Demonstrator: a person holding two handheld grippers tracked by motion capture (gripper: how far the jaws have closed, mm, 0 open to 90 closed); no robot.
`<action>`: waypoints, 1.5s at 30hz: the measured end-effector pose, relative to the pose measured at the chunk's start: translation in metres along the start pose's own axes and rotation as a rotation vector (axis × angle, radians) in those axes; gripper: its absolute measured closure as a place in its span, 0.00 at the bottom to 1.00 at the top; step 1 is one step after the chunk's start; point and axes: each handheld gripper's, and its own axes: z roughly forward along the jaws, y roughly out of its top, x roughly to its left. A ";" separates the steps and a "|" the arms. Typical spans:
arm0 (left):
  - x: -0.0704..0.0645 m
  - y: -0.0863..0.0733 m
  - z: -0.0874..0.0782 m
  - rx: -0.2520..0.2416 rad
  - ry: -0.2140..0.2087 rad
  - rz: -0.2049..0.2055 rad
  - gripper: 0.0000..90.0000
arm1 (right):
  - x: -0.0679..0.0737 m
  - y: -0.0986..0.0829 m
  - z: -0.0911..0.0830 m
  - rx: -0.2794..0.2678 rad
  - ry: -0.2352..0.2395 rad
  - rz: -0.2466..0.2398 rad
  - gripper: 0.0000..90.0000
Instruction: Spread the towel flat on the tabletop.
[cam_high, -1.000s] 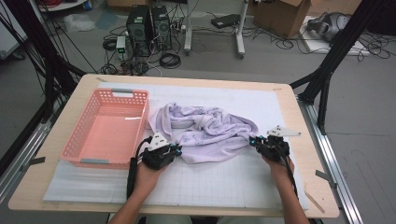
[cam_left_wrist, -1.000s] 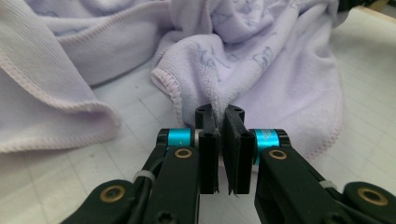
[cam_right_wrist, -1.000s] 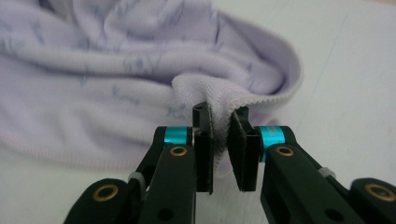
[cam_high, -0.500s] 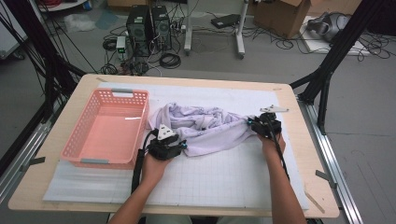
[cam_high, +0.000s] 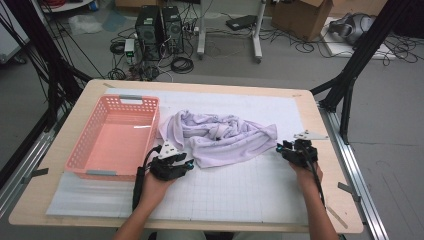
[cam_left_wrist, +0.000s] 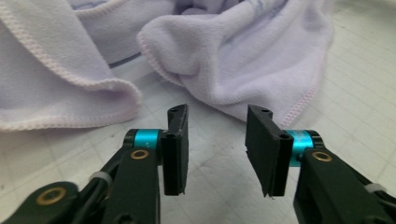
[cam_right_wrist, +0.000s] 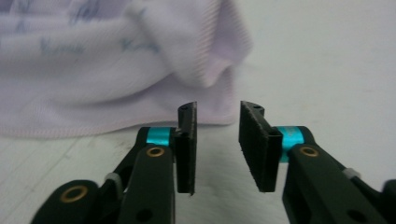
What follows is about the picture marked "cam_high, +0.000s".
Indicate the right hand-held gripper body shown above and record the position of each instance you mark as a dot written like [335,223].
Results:
[301,153]

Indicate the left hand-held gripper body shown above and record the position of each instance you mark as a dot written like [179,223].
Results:
[166,168]

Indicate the lilac printed towel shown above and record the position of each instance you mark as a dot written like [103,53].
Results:
[216,146]

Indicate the pink plastic basket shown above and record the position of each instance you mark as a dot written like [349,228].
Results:
[113,143]

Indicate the person's left hand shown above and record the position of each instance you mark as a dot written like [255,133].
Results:
[155,191]

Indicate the person's right hand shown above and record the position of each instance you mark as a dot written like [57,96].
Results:
[306,180]

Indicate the white grid mat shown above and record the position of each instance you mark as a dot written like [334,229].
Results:
[216,200]

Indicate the person's grey trousers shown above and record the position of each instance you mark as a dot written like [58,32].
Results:
[180,236]

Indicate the white floor board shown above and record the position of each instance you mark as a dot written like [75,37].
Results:
[336,50]

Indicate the white metal stand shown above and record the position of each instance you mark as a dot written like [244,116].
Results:
[201,40]

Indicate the small white power device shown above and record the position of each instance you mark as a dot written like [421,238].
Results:
[129,46]

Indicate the open cardboard box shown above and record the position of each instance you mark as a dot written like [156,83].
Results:
[300,20]

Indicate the black computer tower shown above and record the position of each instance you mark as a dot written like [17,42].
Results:
[172,30]
[148,33]

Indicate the flat black device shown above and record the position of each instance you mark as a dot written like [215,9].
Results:
[241,22]

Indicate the grey headset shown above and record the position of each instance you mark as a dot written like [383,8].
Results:
[353,28]

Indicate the clear plastic bag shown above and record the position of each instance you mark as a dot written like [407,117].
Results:
[85,24]

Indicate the round white table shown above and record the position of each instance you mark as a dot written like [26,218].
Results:
[66,7]

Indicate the white cabinet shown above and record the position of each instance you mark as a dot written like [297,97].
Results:
[10,43]

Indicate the aluminium rail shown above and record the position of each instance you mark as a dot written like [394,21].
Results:
[30,156]
[353,160]

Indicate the black metal frame post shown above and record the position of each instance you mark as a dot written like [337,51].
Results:
[33,36]
[366,43]

